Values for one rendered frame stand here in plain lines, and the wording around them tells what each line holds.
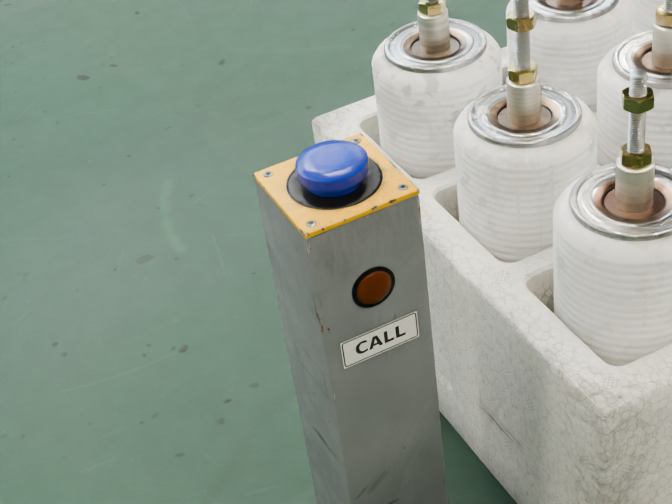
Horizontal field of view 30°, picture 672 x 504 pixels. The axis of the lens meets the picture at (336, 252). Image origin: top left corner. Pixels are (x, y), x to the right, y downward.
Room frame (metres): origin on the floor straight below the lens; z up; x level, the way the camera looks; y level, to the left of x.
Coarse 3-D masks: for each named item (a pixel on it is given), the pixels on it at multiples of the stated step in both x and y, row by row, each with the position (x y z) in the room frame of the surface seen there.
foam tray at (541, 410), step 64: (320, 128) 0.84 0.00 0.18; (448, 192) 0.74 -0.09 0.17; (448, 256) 0.66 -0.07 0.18; (448, 320) 0.66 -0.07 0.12; (512, 320) 0.58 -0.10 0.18; (448, 384) 0.68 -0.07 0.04; (512, 384) 0.58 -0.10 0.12; (576, 384) 0.52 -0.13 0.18; (640, 384) 0.51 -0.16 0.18; (512, 448) 0.59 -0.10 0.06; (576, 448) 0.52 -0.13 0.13; (640, 448) 0.50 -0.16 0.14
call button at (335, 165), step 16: (320, 144) 0.59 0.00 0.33; (336, 144) 0.58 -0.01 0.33; (352, 144) 0.58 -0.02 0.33; (304, 160) 0.57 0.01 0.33; (320, 160) 0.57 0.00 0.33; (336, 160) 0.57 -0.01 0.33; (352, 160) 0.56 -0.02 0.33; (304, 176) 0.56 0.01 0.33; (320, 176) 0.55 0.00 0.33; (336, 176) 0.55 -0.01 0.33; (352, 176) 0.55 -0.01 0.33; (320, 192) 0.56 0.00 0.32; (336, 192) 0.55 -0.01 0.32
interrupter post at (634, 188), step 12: (624, 168) 0.59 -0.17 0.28; (648, 168) 0.58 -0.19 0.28; (624, 180) 0.59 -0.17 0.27; (636, 180) 0.58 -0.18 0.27; (648, 180) 0.58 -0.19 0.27; (624, 192) 0.59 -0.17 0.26; (636, 192) 0.58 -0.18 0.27; (648, 192) 0.58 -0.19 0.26; (624, 204) 0.59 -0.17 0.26; (636, 204) 0.58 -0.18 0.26; (648, 204) 0.58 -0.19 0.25
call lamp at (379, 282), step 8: (376, 272) 0.54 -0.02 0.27; (384, 272) 0.54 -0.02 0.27; (368, 280) 0.53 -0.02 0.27; (376, 280) 0.54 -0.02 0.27; (384, 280) 0.54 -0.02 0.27; (360, 288) 0.53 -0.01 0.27; (368, 288) 0.53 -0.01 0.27; (376, 288) 0.53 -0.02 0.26; (384, 288) 0.54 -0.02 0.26; (360, 296) 0.53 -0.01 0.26; (368, 296) 0.53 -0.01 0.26; (376, 296) 0.53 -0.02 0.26; (384, 296) 0.54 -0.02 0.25; (368, 304) 0.53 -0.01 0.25
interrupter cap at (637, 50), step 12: (636, 36) 0.78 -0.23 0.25; (648, 36) 0.78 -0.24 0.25; (624, 48) 0.77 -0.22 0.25; (636, 48) 0.76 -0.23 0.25; (648, 48) 0.76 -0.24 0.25; (612, 60) 0.75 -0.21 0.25; (624, 60) 0.75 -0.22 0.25; (636, 60) 0.75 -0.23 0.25; (648, 60) 0.75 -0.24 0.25; (624, 72) 0.73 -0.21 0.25; (648, 72) 0.73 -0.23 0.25; (660, 72) 0.73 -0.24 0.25; (648, 84) 0.72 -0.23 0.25; (660, 84) 0.71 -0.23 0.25
